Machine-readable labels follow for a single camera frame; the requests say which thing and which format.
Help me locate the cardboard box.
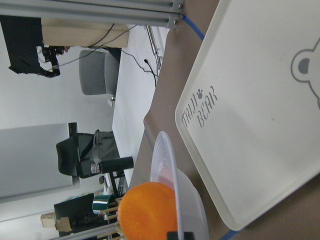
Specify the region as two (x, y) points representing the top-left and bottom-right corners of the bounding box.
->
(40, 212), (73, 233)

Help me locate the black office chair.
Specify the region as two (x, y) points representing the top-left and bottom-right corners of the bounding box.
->
(56, 130), (120, 179)

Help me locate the wooden desk panel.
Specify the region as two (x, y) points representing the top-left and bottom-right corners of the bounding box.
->
(41, 18), (129, 48)

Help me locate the grey office chair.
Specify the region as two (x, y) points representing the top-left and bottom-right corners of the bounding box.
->
(79, 50), (120, 96)

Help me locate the black cable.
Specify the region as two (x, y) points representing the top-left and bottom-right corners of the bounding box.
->
(89, 23), (158, 86)

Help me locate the white plastic bowl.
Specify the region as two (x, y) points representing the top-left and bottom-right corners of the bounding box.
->
(150, 131), (210, 240)

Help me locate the white bear tray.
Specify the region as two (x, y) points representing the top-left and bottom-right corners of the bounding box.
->
(175, 0), (320, 231)

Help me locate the black monitor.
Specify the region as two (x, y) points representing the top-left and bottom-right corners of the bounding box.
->
(0, 15), (43, 75)

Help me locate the aluminium frame beam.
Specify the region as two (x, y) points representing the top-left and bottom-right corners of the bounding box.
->
(0, 0), (185, 29)

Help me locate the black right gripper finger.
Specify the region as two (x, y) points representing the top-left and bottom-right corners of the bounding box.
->
(166, 231), (194, 240)

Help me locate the orange fruit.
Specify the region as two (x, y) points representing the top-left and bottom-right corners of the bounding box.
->
(118, 181), (178, 240)

